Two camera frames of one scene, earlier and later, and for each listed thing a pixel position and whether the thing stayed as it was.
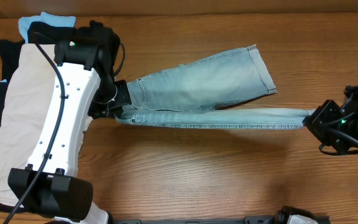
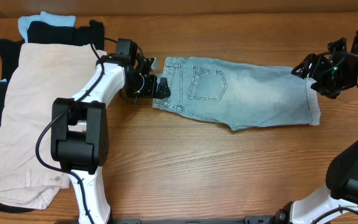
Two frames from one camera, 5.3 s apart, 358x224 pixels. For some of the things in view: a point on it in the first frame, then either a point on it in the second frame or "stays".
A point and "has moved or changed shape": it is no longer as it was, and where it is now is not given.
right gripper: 316,124 to 317,63
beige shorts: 19,116 stays
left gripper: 96,112 to 150,91
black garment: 37,33 stays
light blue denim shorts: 183,95 has moved or changed shape
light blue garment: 24,24 stays
